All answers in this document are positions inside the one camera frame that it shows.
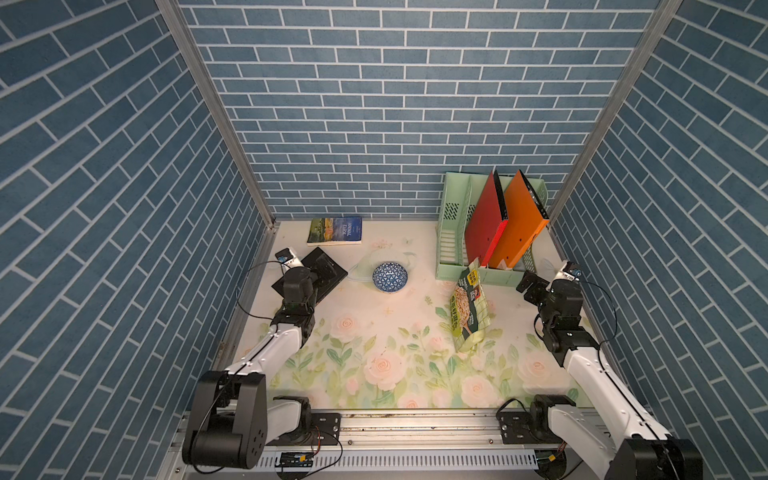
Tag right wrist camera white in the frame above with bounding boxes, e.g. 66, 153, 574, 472
554, 261, 583, 282

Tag black book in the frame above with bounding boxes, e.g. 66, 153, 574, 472
300, 247, 348, 303

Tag orange folder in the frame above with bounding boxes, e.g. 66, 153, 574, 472
489, 171, 549, 270

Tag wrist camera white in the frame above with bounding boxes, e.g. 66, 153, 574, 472
275, 247, 303, 269
554, 261, 583, 282

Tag blue patterned ceramic bowl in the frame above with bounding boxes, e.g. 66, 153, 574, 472
372, 261, 409, 293

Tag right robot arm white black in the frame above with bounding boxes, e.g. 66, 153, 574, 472
495, 262, 704, 479

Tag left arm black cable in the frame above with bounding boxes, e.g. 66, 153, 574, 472
235, 260, 287, 322

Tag green oats bag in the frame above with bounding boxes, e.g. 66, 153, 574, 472
449, 259, 491, 353

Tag blue landscape book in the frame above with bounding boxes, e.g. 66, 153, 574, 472
307, 216, 363, 246

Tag mint green file rack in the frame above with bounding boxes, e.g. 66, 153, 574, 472
436, 172, 548, 287

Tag red folder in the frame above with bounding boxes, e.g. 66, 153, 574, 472
464, 170, 508, 267

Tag floral table mat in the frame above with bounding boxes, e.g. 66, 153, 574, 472
269, 220, 591, 410

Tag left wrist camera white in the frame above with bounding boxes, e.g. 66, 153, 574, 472
275, 247, 303, 269

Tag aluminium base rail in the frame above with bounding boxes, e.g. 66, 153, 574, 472
157, 407, 667, 480

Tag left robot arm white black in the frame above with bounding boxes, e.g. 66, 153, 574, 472
182, 266, 347, 474

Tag small black controller board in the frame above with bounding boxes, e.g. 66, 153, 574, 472
276, 452, 315, 470

